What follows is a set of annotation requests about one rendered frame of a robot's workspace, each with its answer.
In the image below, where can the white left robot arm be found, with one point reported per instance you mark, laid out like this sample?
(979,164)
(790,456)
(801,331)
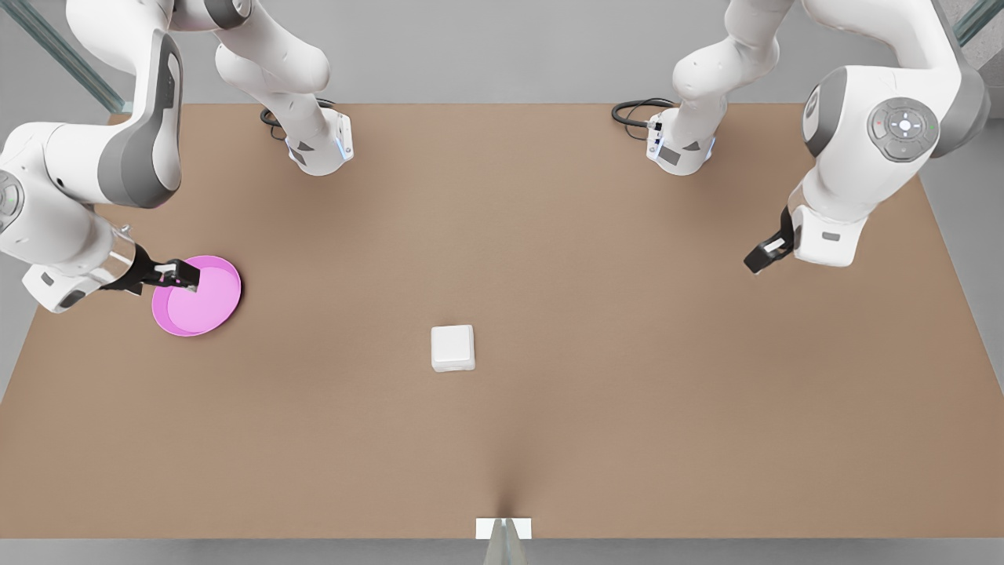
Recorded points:
(863,149)

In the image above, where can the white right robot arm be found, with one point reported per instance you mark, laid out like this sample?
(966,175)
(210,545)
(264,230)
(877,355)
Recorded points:
(141,149)

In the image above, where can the white square box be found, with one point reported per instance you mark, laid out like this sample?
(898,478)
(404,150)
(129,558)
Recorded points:
(452,348)

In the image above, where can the pink round plate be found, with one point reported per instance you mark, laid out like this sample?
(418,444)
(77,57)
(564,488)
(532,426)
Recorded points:
(200,302)

